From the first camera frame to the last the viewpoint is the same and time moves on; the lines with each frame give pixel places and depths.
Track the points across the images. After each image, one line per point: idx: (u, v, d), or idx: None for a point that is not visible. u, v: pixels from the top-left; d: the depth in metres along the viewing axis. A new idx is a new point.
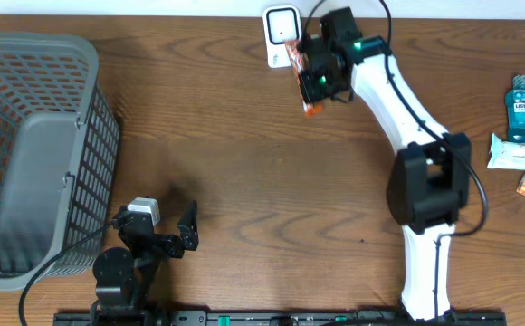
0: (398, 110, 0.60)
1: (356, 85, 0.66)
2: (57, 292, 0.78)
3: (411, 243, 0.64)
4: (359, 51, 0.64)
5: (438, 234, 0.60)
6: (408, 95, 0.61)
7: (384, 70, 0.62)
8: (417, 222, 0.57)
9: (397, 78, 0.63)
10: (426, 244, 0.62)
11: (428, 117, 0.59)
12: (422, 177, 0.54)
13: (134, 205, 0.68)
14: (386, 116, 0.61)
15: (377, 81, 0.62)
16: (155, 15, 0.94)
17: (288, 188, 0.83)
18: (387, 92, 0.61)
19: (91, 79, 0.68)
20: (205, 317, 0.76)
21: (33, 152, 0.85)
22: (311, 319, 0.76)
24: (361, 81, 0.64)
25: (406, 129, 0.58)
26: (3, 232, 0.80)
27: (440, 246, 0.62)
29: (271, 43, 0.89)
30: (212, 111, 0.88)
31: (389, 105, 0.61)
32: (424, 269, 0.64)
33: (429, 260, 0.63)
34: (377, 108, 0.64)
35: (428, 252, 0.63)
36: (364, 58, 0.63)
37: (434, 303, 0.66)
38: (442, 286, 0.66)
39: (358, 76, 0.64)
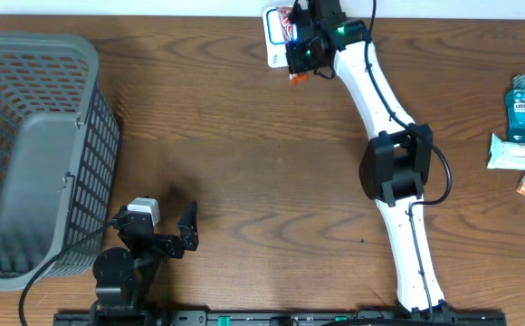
0: (372, 98, 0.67)
1: (338, 69, 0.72)
2: (57, 292, 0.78)
3: (387, 220, 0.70)
4: (342, 35, 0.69)
5: (408, 203, 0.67)
6: (383, 85, 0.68)
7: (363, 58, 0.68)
8: (386, 196, 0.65)
9: (375, 67, 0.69)
10: (399, 215, 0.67)
11: (399, 108, 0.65)
12: (389, 160, 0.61)
13: (134, 205, 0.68)
14: (362, 104, 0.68)
15: (356, 68, 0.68)
16: (155, 15, 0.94)
17: (288, 188, 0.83)
18: (364, 81, 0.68)
19: (91, 79, 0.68)
20: (205, 317, 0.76)
21: (33, 152, 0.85)
22: (312, 319, 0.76)
24: (342, 68, 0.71)
25: (379, 119, 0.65)
26: (3, 233, 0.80)
27: (413, 218, 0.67)
29: (270, 43, 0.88)
30: (211, 111, 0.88)
31: (366, 95, 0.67)
32: (405, 245, 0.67)
33: (405, 235, 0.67)
34: (355, 93, 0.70)
35: (403, 225, 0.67)
36: (346, 43, 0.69)
37: (424, 289, 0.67)
38: (426, 266, 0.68)
39: (339, 62, 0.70)
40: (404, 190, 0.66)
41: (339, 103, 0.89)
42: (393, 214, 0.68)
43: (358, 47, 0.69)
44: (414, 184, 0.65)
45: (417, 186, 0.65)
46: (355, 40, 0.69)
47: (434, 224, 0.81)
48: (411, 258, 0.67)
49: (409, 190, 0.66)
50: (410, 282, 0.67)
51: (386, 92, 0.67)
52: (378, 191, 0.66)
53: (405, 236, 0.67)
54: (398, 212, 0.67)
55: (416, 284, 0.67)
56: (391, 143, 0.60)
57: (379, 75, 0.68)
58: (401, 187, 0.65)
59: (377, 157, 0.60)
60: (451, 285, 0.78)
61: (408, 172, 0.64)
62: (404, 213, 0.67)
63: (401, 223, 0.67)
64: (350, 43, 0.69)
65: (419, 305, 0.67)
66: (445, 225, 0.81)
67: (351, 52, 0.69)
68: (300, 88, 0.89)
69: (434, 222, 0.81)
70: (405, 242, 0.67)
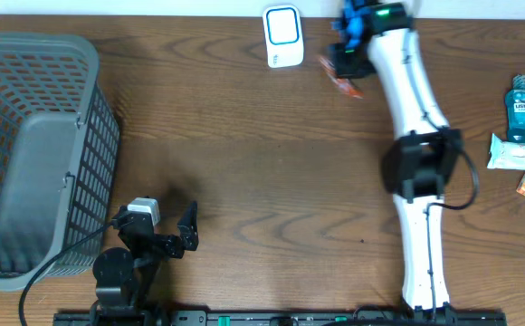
0: (408, 93, 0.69)
1: (374, 54, 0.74)
2: (57, 292, 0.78)
3: (404, 216, 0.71)
4: (384, 19, 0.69)
5: (427, 202, 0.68)
6: (417, 81, 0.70)
7: (404, 49, 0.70)
8: (406, 191, 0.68)
9: (414, 60, 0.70)
10: (415, 214, 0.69)
11: (432, 107, 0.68)
12: (414, 159, 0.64)
13: (134, 205, 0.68)
14: (396, 96, 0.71)
15: (396, 59, 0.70)
16: (155, 15, 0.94)
17: (288, 188, 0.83)
18: (401, 72, 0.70)
19: (91, 80, 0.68)
20: (205, 317, 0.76)
21: (33, 152, 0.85)
22: (311, 318, 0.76)
24: (378, 53, 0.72)
25: (412, 116, 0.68)
26: (3, 232, 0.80)
27: (429, 216, 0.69)
29: (270, 43, 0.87)
30: (211, 111, 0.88)
31: (400, 89, 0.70)
32: (417, 244, 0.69)
33: (420, 234, 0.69)
34: (387, 82, 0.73)
35: (419, 224, 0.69)
36: (386, 29, 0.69)
37: (431, 289, 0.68)
38: (435, 266, 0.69)
39: (378, 48, 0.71)
40: (424, 188, 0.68)
41: (339, 103, 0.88)
42: (409, 211, 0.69)
43: (399, 36, 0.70)
44: (434, 184, 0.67)
45: (438, 185, 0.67)
46: (395, 25, 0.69)
47: None
48: (423, 257, 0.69)
49: (430, 188, 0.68)
50: (417, 282, 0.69)
51: (422, 88, 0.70)
52: (400, 185, 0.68)
53: (418, 234, 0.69)
54: (415, 210, 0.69)
55: (424, 283, 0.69)
56: (419, 142, 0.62)
57: (416, 69, 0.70)
58: (422, 186, 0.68)
59: (404, 155, 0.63)
60: (451, 285, 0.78)
61: (433, 171, 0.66)
62: (421, 211, 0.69)
63: (416, 221, 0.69)
64: (392, 28, 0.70)
65: (424, 305, 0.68)
66: (445, 225, 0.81)
67: (390, 42, 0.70)
68: (300, 88, 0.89)
69: None
70: (419, 241, 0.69)
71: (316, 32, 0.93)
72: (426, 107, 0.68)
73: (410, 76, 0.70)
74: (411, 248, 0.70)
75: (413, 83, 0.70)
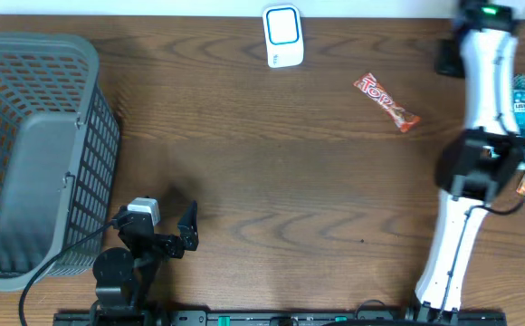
0: (490, 91, 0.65)
1: (464, 50, 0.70)
2: (57, 292, 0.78)
3: (442, 212, 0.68)
4: (487, 16, 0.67)
5: (470, 205, 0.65)
6: (503, 85, 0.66)
7: (498, 49, 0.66)
8: (454, 186, 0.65)
9: (506, 63, 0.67)
10: (456, 212, 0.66)
11: (508, 112, 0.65)
12: (474, 155, 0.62)
13: (134, 205, 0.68)
14: (473, 89, 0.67)
15: (487, 55, 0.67)
16: (155, 15, 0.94)
17: (288, 188, 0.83)
18: (489, 70, 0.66)
19: (91, 80, 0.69)
20: (205, 317, 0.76)
21: (33, 152, 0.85)
22: (312, 319, 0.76)
24: (471, 49, 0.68)
25: (484, 114, 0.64)
26: (3, 232, 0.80)
27: (469, 220, 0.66)
29: (271, 43, 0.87)
30: (212, 111, 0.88)
31: (482, 85, 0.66)
32: (449, 243, 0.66)
33: (453, 235, 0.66)
34: (469, 79, 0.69)
35: (456, 224, 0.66)
36: (487, 26, 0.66)
37: (445, 290, 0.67)
38: (458, 270, 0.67)
39: (472, 42, 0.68)
40: (473, 193, 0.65)
41: (339, 103, 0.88)
42: (450, 207, 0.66)
43: (498, 36, 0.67)
44: (485, 190, 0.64)
45: (487, 193, 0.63)
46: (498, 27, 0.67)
47: (433, 224, 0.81)
48: (449, 257, 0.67)
49: (479, 195, 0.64)
50: (434, 279, 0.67)
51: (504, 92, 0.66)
52: (450, 181, 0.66)
53: (453, 235, 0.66)
54: (456, 208, 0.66)
55: (440, 282, 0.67)
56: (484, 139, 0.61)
57: (504, 73, 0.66)
58: (472, 189, 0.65)
59: (466, 145, 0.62)
60: None
61: (486, 176, 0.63)
62: (462, 211, 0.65)
63: (454, 220, 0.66)
64: (493, 26, 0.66)
65: (432, 302, 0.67)
66: None
67: (489, 39, 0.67)
68: (300, 88, 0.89)
69: (434, 222, 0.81)
70: (451, 241, 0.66)
71: (315, 32, 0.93)
72: (502, 110, 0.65)
73: (497, 76, 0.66)
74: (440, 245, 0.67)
75: (496, 85, 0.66)
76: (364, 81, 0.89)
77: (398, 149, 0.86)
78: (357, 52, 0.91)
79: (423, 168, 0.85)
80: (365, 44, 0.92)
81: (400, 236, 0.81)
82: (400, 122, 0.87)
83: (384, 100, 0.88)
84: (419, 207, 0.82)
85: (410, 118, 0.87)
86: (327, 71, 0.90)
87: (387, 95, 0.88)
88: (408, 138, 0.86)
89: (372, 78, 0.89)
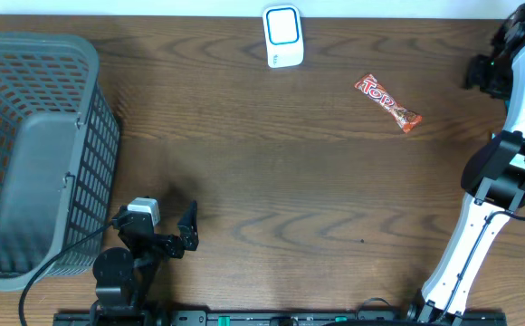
0: None
1: (517, 61, 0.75)
2: (57, 292, 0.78)
3: (462, 216, 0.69)
4: None
5: (490, 210, 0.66)
6: None
7: None
8: (480, 190, 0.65)
9: None
10: (475, 216, 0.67)
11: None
12: (502, 158, 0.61)
13: (134, 205, 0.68)
14: (518, 96, 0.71)
15: None
16: (155, 16, 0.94)
17: (288, 188, 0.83)
18: None
19: (91, 80, 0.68)
20: (205, 317, 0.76)
21: (34, 152, 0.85)
22: (312, 319, 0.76)
24: (523, 59, 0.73)
25: None
26: (3, 233, 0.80)
27: (488, 226, 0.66)
29: (270, 43, 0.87)
30: (212, 111, 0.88)
31: None
32: (463, 244, 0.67)
33: (471, 239, 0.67)
34: (517, 86, 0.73)
35: (474, 227, 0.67)
36: None
37: (453, 292, 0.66)
38: (468, 273, 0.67)
39: None
40: (497, 199, 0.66)
41: (339, 103, 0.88)
42: (472, 211, 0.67)
43: None
44: (509, 199, 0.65)
45: (511, 202, 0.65)
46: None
47: (433, 224, 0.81)
48: (462, 260, 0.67)
49: (501, 203, 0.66)
50: (443, 280, 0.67)
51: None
52: (475, 183, 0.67)
53: (470, 238, 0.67)
54: (476, 212, 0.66)
55: (448, 283, 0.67)
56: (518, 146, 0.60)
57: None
58: (496, 196, 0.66)
59: (498, 148, 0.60)
60: None
61: (513, 185, 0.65)
62: (482, 216, 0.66)
63: (473, 224, 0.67)
64: None
65: (436, 302, 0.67)
66: (445, 225, 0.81)
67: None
68: (300, 88, 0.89)
69: (434, 222, 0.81)
70: (466, 244, 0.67)
71: (315, 32, 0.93)
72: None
73: None
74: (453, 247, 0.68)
75: None
76: (365, 81, 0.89)
77: (399, 149, 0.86)
78: (357, 52, 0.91)
79: (423, 168, 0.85)
80: (365, 44, 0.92)
81: (400, 235, 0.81)
82: (401, 122, 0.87)
83: (385, 100, 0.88)
84: (419, 207, 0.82)
85: (410, 118, 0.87)
86: (327, 71, 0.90)
87: (388, 95, 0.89)
88: (408, 138, 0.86)
89: (372, 79, 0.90)
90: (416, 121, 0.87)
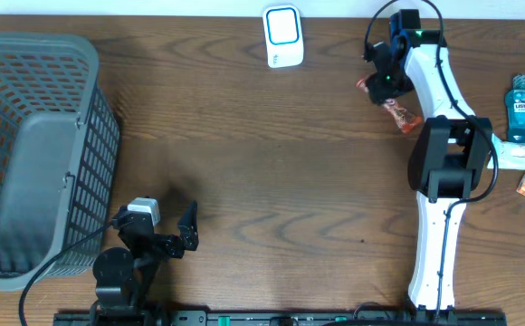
0: (437, 90, 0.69)
1: (407, 66, 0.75)
2: (57, 292, 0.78)
3: (422, 214, 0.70)
4: (421, 37, 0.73)
5: (448, 203, 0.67)
6: (450, 80, 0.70)
7: (434, 57, 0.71)
8: (430, 189, 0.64)
9: (445, 64, 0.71)
10: (435, 214, 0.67)
11: (462, 99, 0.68)
12: (441, 143, 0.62)
13: (134, 205, 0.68)
14: (424, 93, 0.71)
15: (426, 63, 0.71)
16: (155, 15, 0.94)
17: (288, 188, 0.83)
18: (433, 74, 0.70)
19: (91, 79, 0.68)
20: (205, 317, 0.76)
21: (33, 152, 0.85)
22: (311, 319, 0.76)
24: (412, 64, 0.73)
25: (441, 106, 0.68)
26: (3, 233, 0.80)
27: (450, 218, 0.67)
29: (270, 43, 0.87)
30: (212, 111, 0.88)
31: (431, 85, 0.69)
32: (431, 243, 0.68)
33: (435, 236, 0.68)
34: (420, 86, 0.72)
35: (436, 225, 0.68)
36: (420, 43, 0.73)
37: (437, 290, 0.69)
38: (447, 269, 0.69)
39: (412, 57, 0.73)
40: (449, 191, 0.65)
41: (340, 103, 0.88)
42: (429, 209, 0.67)
43: (431, 48, 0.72)
44: (462, 186, 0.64)
45: (464, 189, 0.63)
46: (432, 41, 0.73)
47: None
48: (434, 258, 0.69)
49: (456, 191, 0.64)
50: (425, 281, 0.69)
51: (452, 86, 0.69)
52: (424, 183, 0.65)
53: (434, 236, 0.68)
54: (434, 210, 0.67)
55: (432, 283, 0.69)
56: (448, 128, 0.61)
57: (448, 71, 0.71)
58: (447, 187, 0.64)
59: (431, 136, 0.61)
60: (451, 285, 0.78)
61: (458, 172, 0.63)
62: (442, 211, 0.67)
63: (435, 221, 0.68)
64: (425, 43, 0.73)
65: (427, 304, 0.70)
66: None
67: (424, 51, 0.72)
68: (300, 88, 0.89)
69: None
70: (434, 241, 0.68)
71: (316, 32, 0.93)
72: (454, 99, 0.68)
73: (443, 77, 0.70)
74: (424, 247, 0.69)
75: (444, 82, 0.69)
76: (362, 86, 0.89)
77: (399, 149, 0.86)
78: (357, 52, 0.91)
79: None
80: (365, 44, 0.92)
81: (400, 235, 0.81)
82: (402, 123, 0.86)
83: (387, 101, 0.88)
84: None
85: (411, 119, 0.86)
86: (327, 71, 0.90)
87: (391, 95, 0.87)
88: (408, 138, 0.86)
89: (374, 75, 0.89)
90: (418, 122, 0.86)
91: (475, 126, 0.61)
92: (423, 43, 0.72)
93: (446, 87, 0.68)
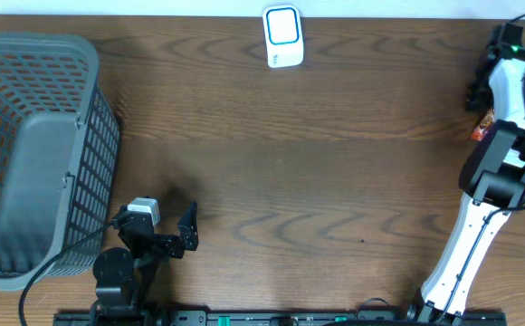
0: (517, 100, 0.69)
1: (492, 76, 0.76)
2: (57, 292, 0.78)
3: (460, 215, 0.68)
4: (514, 52, 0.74)
5: (490, 210, 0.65)
6: None
7: (523, 73, 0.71)
8: (479, 189, 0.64)
9: None
10: (474, 216, 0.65)
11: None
12: (504, 147, 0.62)
13: (134, 205, 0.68)
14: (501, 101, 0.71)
15: (514, 76, 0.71)
16: (155, 15, 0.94)
17: (288, 188, 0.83)
18: (518, 86, 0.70)
19: (91, 79, 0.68)
20: (205, 317, 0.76)
21: (34, 152, 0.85)
22: (312, 319, 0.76)
24: (498, 73, 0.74)
25: (514, 114, 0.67)
26: (3, 232, 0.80)
27: (487, 226, 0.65)
29: (270, 43, 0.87)
30: (212, 111, 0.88)
31: (510, 95, 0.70)
32: (462, 244, 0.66)
33: (469, 239, 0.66)
34: (499, 96, 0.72)
35: (472, 228, 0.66)
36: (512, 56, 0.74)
37: (452, 292, 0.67)
38: (468, 274, 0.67)
39: (500, 69, 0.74)
40: (495, 199, 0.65)
41: (340, 103, 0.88)
42: (470, 211, 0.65)
43: (521, 64, 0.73)
44: (510, 196, 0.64)
45: (511, 199, 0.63)
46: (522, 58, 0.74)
47: (433, 225, 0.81)
48: (460, 260, 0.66)
49: (501, 200, 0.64)
50: (442, 280, 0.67)
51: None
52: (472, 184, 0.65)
53: (469, 238, 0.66)
54: (475, 213, 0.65)
55: (447, 283, 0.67)
56: (514, 133, 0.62)
57: None
58: (493, 194, 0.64)
59: (496, 135, 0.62)
60: None
61: (510, 182, 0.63)
62: (481, 216, 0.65)
63: (472, 224, 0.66)
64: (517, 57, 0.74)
65: (435, 302, 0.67)
66: (445, 225, 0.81)
67: (515, 64, 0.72)
68: (300, 88, 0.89)
69: (434, 222, 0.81)
70: (466, 244, 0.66)
71: (315, 32, 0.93)
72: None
73: None
74: (453, 247, 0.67)
75: None
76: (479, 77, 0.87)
77: (398, 149, 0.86)
78: (357, 52, 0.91)
79: (423, 169, 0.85)
80: (365, 44, 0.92)
81: (400, 235, 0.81)
82: (479, 130, 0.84)
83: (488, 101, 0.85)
84: (419, 207, 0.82)
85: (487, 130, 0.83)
86: (327, 71, 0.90)
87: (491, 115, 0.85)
88: (408, 138, 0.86)
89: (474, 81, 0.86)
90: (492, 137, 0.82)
91: None
92: (515, 58, 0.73)
93: None
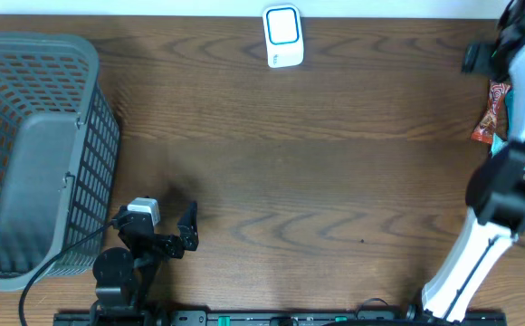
0: None
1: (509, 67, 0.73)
2: (57, 292, 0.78)
3: (466, 234, 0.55)
4: None
5: (495, 233, 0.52)
6: None
7: None
8: (483, 211, 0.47)
9: None
10: (479, 238, 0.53)
11: None
12: (515, 167, 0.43)
13: (134, 205, 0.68)
14: None
15: None
16: (155, 15, 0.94)
17: (288, 188, 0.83)
18: None
19: (91, 79, 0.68)
20: (205, 317, 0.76)
21: (33, 152, 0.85)
22: (312, 319, 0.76)
24: None
25: None
26: (3, 233, 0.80)
27: (492, 247, 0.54)
29: (270, 43, 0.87)
30: (212, 111, 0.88)
31: None
32: (463, 263, 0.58)
33: (468, 262, 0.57)
34: None
35: (474, 252, 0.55)
36: None
37: (451, 303, 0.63)
38: (468, 289, 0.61)
39: None
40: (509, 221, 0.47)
41: (340, 103, 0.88)
42: (472, 233, 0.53)
43: None
44: (522, 219, 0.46)
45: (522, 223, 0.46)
46: None
47: (433, 225, 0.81)
48: (458, 279, 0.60)
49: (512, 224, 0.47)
50: (441, 293, 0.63)
51: None
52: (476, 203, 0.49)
53: (468, 261, 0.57)
54: (479, 235, 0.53)
55: (446, 297, 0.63)
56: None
57: None
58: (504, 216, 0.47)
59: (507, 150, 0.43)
60: None
61: (524, 198, 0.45)
62: (486, 238, 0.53)
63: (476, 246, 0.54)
64: None
65: (434, 312, 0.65)
66: (445, 225, 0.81)
67: None
68: (300, 88, 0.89)
69: (434, 222, 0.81)
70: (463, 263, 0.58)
71: (316, 31, 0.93)
72: None
73: None
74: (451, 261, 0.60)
75: None
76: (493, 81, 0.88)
77: (398, 149, 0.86)
78: (357, 52, 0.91)
79: (424, 169, 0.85)
80: (365, 44, 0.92)
81: (400, 235, 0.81)
82: (479, 130, 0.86)
83: (493, 103, 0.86)
84: (419, 207, 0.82)
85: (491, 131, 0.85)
86: (327, 71, 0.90)
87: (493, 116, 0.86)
88: (408, 138, 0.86)
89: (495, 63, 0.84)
90: (493, 140, 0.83)
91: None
92: None
93: None
